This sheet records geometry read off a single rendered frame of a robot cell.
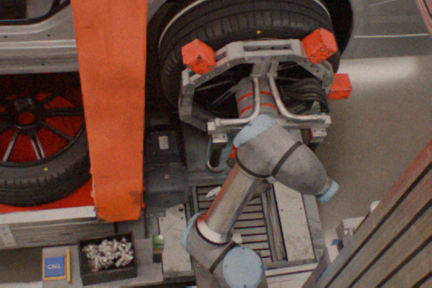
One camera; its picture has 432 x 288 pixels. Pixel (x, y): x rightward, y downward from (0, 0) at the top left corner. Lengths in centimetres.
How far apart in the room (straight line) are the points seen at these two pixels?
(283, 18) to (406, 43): 68
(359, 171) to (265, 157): 172
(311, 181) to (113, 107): 56
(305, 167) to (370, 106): 194
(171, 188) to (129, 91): 103
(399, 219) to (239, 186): 66
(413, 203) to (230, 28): 120
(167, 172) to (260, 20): 84
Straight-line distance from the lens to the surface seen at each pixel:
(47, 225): 273
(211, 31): 221
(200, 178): 299
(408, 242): 119
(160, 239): 234
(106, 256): 241
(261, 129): 168
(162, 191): 271
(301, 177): 167
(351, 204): 327
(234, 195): 180
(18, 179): 264
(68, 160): 265
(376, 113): 356
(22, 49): 246
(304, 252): 303
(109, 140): 195
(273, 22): 221
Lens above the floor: 285
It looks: 59 degrees down
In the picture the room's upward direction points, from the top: 12 degrees clockwise
